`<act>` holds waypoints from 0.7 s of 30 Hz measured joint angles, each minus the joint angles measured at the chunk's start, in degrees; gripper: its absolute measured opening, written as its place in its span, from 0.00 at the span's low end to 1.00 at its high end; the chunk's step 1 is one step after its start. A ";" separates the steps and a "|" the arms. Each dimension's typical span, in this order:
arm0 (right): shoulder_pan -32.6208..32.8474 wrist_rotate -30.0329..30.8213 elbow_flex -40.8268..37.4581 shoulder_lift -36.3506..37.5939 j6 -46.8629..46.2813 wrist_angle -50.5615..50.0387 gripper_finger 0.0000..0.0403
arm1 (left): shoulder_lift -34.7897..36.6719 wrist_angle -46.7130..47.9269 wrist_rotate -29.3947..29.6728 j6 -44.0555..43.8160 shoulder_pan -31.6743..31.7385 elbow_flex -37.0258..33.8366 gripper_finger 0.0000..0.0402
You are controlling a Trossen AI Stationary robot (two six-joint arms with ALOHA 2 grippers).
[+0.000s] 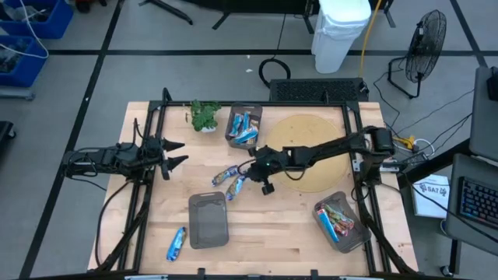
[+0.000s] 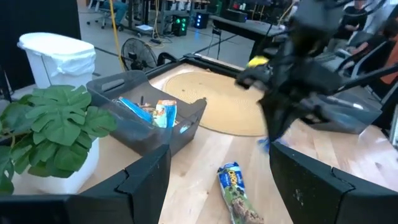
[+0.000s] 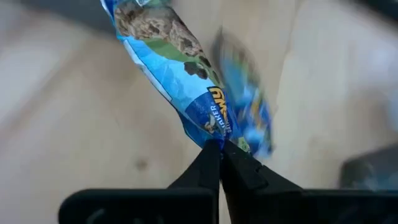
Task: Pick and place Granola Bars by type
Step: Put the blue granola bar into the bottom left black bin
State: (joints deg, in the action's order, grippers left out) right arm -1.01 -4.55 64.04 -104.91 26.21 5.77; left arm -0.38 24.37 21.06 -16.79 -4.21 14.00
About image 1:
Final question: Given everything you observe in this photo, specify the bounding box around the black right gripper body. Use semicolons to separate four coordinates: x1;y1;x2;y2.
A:
247;145;292;196

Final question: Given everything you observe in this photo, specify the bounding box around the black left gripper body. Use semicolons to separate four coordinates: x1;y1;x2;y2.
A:
143;135;173;182

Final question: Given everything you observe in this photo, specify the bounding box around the dark blue granola bar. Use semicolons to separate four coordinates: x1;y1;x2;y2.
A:
225;174;247;202
211;165;240;187
166;226;188;263

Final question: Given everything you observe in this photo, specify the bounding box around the grey translucent plastic bin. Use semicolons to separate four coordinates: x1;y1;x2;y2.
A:
312;191;372;254
224;103;264;151
188;191;230;250

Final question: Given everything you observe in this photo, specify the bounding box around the green plant in white pot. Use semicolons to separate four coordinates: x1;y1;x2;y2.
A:
185;100;222;134

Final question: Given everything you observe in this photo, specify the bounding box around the round woven tan placemat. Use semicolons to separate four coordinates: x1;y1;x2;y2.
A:
264;113;350;194

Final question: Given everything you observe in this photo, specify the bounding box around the yellow power plug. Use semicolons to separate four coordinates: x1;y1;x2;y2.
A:
392;134;416;151

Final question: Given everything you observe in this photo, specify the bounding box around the white trash bin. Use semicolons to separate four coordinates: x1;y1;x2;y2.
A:
310;0;373;75

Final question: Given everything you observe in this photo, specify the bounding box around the blue plastic storage bin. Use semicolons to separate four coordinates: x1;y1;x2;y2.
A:
0;35;50;89
0;0;74;40

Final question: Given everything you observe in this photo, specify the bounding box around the black partition panel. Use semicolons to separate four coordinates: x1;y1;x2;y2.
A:
138;0;396;34

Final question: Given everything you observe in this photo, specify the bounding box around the white labelled box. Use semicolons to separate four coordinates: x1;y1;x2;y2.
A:
411;173;451;219

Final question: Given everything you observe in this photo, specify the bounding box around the grey desk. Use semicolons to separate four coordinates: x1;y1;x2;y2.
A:
443;152;498;257
468;65;498;163

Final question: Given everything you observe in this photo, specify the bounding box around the black floor fan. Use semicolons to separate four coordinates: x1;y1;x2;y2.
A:
387;9;447;99

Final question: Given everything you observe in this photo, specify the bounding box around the black computer keyboard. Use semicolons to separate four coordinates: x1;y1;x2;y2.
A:
458;175;498;230

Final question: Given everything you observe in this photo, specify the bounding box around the coiled black cable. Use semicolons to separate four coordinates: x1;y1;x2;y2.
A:
258;57;292;89

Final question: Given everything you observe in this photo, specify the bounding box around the yellow hanging cable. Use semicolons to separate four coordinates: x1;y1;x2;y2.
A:
357;0;384;79

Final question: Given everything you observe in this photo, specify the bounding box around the white cable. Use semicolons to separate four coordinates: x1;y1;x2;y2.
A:
0;0;50;60

